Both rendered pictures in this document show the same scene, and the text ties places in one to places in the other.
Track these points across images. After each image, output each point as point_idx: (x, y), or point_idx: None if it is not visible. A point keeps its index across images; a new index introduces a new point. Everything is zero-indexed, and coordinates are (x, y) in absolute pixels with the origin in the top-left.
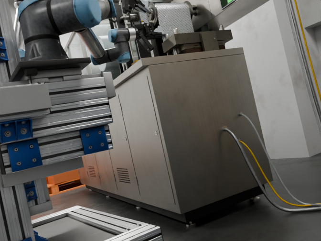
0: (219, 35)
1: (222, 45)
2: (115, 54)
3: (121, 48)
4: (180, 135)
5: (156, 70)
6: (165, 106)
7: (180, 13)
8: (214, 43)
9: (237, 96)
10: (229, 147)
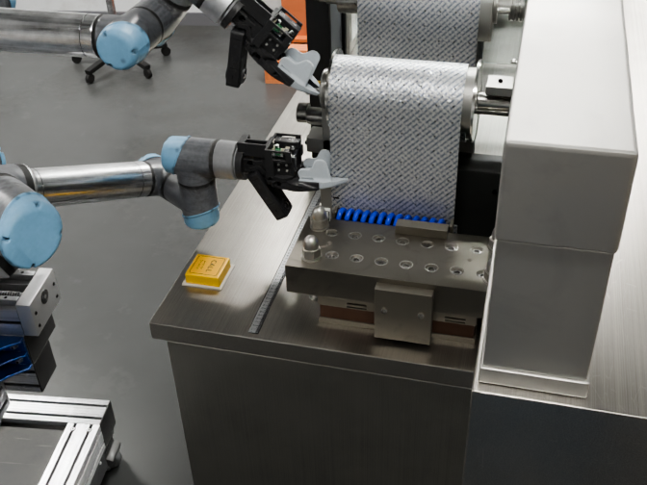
0: (457, 301)
1: (466, 323)
2: (175, 204)
3: (185, 200)
4: (233, 480)
5: (188, 355)
6: (202, 425)
7: (421, 127)
8: (415, 327)
9: (429, 472)
10: None
